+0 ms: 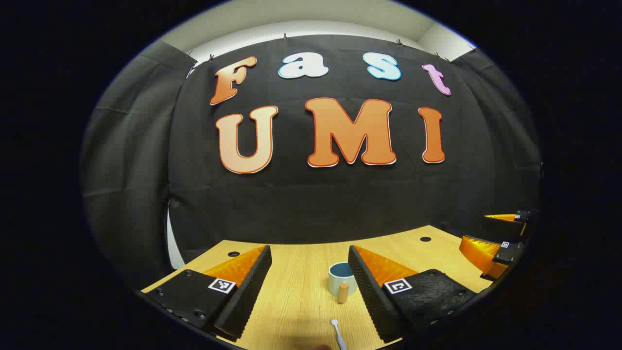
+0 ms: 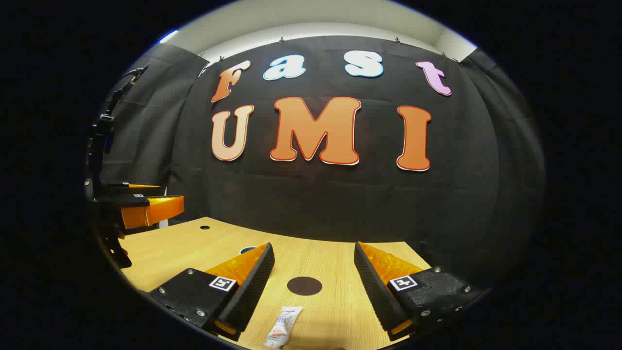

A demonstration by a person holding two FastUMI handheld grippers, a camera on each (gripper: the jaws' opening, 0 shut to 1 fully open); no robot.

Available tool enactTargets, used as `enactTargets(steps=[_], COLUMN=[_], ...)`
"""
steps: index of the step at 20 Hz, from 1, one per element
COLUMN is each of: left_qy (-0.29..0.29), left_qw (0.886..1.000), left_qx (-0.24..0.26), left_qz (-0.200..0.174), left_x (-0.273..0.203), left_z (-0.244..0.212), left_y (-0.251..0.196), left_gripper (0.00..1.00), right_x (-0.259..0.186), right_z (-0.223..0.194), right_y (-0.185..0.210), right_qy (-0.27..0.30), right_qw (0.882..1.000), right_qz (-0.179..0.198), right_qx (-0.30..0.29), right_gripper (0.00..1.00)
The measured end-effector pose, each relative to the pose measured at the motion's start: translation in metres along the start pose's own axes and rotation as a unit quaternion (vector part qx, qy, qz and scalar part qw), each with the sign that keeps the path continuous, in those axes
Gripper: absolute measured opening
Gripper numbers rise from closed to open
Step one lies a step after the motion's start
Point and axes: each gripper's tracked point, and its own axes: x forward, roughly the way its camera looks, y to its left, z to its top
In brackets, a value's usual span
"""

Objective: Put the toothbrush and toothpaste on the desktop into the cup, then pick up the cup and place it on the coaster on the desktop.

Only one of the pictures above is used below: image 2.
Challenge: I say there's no black backdrop cloth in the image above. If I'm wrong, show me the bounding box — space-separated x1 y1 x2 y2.
87 35 545 287

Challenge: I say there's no brown round coaster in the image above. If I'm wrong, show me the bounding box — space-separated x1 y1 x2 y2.
287 276 323 296

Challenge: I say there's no white toothpaste tube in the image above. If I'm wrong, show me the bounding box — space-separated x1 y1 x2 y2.
264 306 303 349

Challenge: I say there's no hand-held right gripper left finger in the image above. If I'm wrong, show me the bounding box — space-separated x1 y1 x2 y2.
148 242 276 341

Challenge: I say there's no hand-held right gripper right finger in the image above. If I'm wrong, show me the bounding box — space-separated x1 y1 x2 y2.
354 241 486 341

